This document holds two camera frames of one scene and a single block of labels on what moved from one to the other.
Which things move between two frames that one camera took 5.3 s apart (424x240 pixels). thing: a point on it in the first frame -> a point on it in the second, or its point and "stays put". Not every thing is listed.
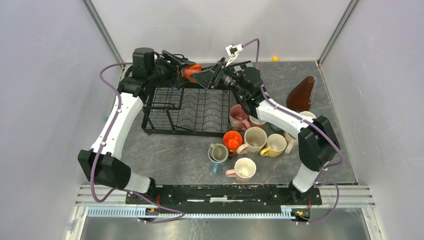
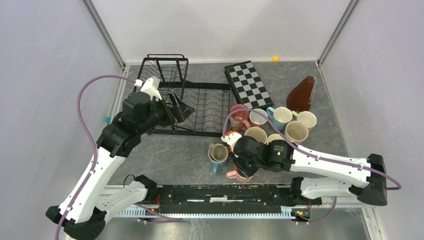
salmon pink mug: x=255 y=122 stays put
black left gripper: x=175 y=79 -> x=183 y=111
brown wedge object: x=298 y=98 stays put
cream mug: x=255 y=139 stays put
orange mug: x=193 y=68 -> x=230 y=131
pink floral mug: x=238 y=118 stays put
